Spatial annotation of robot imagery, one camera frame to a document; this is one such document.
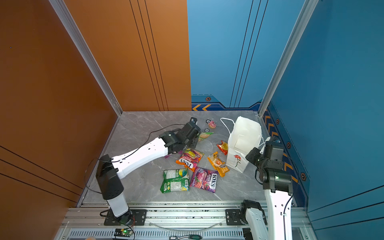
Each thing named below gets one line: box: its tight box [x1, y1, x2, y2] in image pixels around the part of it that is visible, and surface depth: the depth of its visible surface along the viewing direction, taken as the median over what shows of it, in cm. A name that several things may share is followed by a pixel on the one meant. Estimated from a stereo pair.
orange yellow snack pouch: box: [207, 151, 231, 178], surface depth 92 cm
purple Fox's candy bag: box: [190, 166, 218, 193], surface depth 84 cm
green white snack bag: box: [160, 168, 190, 194], surface depth 85 cm
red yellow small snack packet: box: [216, 140, 229, 156], surface depth 98 cm
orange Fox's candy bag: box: [175, 148, 205, 172], surface depth 91 cm
